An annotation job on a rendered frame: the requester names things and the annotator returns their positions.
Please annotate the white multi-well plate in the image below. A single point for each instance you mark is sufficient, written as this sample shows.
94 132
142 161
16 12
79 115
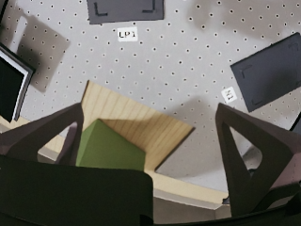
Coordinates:
21 70

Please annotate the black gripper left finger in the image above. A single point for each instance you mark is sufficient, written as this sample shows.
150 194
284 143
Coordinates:
24 142

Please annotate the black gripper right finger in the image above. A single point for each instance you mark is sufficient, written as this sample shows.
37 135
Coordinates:
280 164

